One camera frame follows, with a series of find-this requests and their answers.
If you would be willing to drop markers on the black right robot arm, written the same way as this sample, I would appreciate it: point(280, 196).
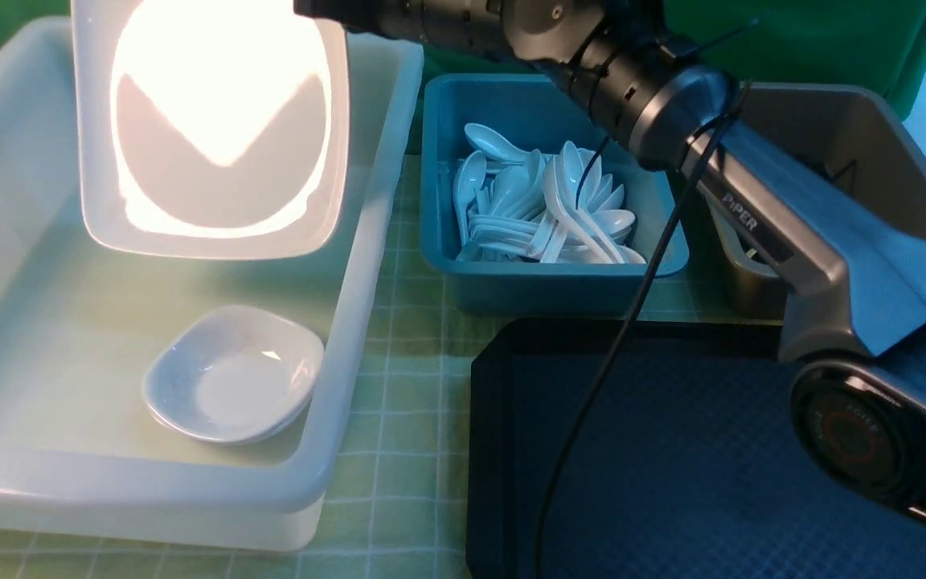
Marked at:
point(856, 310)

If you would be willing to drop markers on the brown plastic chopstick bin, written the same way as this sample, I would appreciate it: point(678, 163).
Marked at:
point(848, 135)

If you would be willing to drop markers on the black serving tray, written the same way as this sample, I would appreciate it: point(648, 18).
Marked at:
point(687, 466)

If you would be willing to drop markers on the large white square plate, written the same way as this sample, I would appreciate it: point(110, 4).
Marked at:
point(213, 130)

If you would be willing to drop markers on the small white bowl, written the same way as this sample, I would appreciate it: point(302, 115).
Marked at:
point(227, 429)
point(237, 358)

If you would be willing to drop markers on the green checked tablecloth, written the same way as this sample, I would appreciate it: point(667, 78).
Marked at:
point(396, 504)

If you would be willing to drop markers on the blue plastic spoon bin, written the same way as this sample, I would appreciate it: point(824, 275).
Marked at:
point(532, 113)

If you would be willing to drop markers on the large white plastic tub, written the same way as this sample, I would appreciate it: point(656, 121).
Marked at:
point(80, 325)

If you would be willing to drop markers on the pile of white spoons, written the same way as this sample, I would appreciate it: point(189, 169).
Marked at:
point(523, 205)

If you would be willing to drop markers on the green backdrop cloth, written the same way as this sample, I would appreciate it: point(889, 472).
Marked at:
point(878, 45)

